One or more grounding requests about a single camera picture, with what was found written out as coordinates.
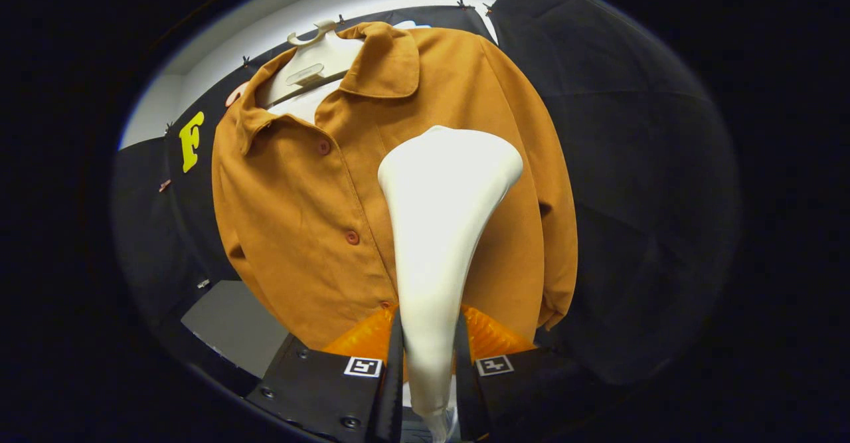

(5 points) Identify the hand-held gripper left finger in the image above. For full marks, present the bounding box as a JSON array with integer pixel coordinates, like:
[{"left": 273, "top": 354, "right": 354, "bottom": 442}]
[{"left": 246, "top": 307, "right": 406, "bottom": 443}]

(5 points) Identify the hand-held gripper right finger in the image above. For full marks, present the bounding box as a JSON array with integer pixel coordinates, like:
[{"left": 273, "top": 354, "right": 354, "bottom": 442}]
[{"left": 455, "top": 305, "right": 615, "bottom": 443}]

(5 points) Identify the white garment steamer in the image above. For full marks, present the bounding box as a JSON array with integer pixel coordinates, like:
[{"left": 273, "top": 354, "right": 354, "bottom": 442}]
[{"left": 377, "top": 125, "right": 524, "bottom": 443}]

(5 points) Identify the orange button shirt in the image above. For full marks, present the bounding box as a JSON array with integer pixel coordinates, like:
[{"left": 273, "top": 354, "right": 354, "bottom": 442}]
[{"left": 211, "top": 21, "right": 578, "bottom": 351}]

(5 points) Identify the white garment board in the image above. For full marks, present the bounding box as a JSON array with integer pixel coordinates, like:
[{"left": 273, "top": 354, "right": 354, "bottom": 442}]
[{"left": 266, "top": 79, "right": 346, "bottom": 125}]

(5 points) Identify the white clothes hanger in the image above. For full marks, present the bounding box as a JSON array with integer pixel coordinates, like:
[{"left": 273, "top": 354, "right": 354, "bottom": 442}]
[{"left": 256, "top": 19, "right": 366, "bottom": 108}]

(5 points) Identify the grey cabinet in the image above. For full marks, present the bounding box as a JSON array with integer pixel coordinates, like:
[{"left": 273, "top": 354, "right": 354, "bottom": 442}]
[{"left": 181, "top": 280, "right": 293, "bottom": 379}]

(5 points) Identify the black backdrop cloth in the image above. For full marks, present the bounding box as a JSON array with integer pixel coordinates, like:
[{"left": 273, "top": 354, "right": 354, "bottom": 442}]
[{"left": 110, "top": 0, "right": 741, "bottom": 397}]

